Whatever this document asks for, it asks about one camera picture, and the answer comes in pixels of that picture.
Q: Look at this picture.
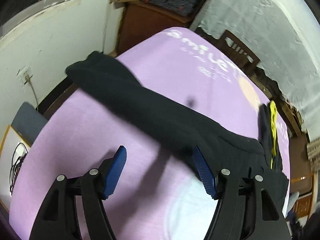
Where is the black hoodie with yellow lining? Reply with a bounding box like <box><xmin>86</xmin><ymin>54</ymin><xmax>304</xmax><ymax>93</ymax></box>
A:
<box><xmin>66</xmin><ymin>51</ymin><xmax>289</xmax><ymax>208</ymax></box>

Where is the pink printed bed sheet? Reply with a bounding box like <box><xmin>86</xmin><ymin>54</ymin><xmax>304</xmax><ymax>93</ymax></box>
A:
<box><xmin>9</xmin><ymin>26</ymin><xmax>291</xmax><ymax>240</ymax></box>

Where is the dark wooden chair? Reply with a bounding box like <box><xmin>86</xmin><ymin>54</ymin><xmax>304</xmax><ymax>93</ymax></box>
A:
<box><xmin>195</xmin><ymin>27</ymin><xmax>260</xmax><ymax>76</ymax></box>

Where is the brown wooden cabinet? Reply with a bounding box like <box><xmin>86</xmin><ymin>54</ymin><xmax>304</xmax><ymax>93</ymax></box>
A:
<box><xmin>116</xmin><ymin>1</ymin><xmax>193</xmax><ymax>55</ymax></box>

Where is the white lace cloth cover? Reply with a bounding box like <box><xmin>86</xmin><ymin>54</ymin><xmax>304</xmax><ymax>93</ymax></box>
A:
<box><xmin>191</xmin><ymin>0</ymin><xmax>319</xmax><ymax>140</ymax></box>

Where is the grey board by wall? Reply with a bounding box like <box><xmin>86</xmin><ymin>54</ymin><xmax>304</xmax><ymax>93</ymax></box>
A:
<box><xmin>11</xmin><ymin>102</ymin><xmax>48</xmax><ymax>146</ymax></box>

